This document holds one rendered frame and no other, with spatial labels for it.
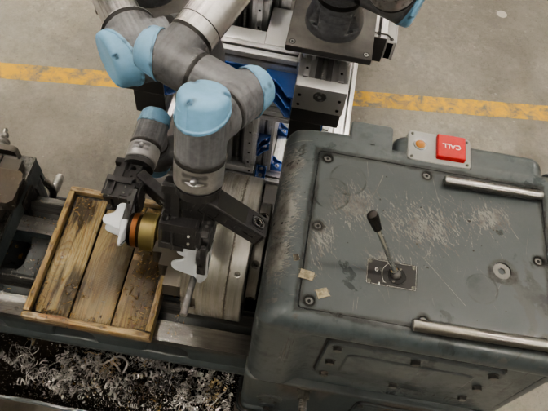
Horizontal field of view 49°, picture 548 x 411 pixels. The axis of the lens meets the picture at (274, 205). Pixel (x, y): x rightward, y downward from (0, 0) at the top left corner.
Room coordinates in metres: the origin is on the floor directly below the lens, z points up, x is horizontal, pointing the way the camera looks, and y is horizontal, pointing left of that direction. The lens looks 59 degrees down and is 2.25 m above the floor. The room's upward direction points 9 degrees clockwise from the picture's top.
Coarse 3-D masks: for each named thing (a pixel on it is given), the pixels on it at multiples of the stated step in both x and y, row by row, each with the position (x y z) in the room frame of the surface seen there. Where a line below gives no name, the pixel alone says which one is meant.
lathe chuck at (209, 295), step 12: (228, 180) 0.67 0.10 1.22; (240, 180) 0.67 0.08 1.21; (228, 192) 0.63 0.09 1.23; (240, 192) 0.63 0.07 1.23; (216, 228) 0.54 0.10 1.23; (216, 240) 0.52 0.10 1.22; (228, 240) 0.53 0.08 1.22; (216, 252) 0.50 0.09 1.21; (228, 252) 0.51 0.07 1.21; (216, 264) 0.48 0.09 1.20; (228, 264) 0.49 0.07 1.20; (216, 276) 0.47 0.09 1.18; (180, 288) 0.45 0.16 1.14; (204, 288) 0.45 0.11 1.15; (216, 288) 0.45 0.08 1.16; (204, 300) 0.44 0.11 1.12; (216, 300) 0.44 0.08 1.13; (192, 312) 0.43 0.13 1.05; (204, 312) 0.43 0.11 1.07; (216, 312) 0.43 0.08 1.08
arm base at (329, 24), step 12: (312, 0) 1.25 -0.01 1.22; (312, 12) 1.21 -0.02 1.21; (324, 12) 1.19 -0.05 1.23; (336, 12) 1.18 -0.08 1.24; (348, 12) 1.19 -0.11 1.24; (360, 12) 1.22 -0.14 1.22; (312, 24) 1.19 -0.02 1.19; (324, 24) 1.18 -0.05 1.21; (336, 24) 1.18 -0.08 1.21; (348, 24) 1.18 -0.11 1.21; (360, 24) 1.22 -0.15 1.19; (324, 36) 1.17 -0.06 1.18; (336, 36) 1.17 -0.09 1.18; (348, 36) 1.18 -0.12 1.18
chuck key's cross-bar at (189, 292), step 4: (192, 276) 0.40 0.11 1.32; (192, 280) 0.39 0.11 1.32; (196, 280) 0.40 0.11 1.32; (188, 284) 0.39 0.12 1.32; (192, 284) 0.39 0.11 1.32; (188, 288) 0.38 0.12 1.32; (192, 288) 0.38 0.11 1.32; (188, 292) 0.37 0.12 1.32; (192, 292) 0.37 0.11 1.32; (184, 296) 0.36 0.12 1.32; (188, 296) 0.36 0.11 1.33; (184, 300) 0.35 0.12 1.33; (188, 300) 0.35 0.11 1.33; (184, 304) 0.35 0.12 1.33; (188, 304) 0.35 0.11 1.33; (184, 308) 0.34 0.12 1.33; (188, 308) 0.34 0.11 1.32; (180, 312) 0.33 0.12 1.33; (184, 312) 0.33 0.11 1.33; (184, 316) 0.33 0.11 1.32
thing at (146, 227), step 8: (136, 216) 0.61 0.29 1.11; (144, 216) 0.61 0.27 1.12; (152, 216) 0.61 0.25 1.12; (160, 216) 0.61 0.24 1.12; (128, 224) 0.58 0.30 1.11; (136, 224) 0.59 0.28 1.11; (144, 224) 0.59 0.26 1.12; (152, 224) 0.59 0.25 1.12; (128, 232) 0.57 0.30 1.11; (136, 232) 0.57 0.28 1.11; (144, 232) 0.57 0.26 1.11; (152, 232) 0.57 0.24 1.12; (128, 240) 0.56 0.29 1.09; (136, 240) 0.56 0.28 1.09; (144, 240) 0.56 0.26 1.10; (152, 240) 0.56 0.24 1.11; (144, 248) 0.55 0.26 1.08; (152, 248) 0.55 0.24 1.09
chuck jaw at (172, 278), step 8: (160, 248) 0.54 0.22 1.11; (160, 256) 0.53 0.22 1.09; (168, 256) 0.53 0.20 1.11; (176, 256) 0.53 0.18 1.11; (160, 264) 0.50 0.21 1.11; (168, 264) 0.51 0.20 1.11; (160, 272) 0.50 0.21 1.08; (168, 272) 0.49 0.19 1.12; (176, 272) 0.49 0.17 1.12; (168, 280) 0.47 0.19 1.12; (176, 280) 0.47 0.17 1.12; (168, 288) 0.46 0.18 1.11; (176, 288) 0.46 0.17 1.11; (192, 304) 0.44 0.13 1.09
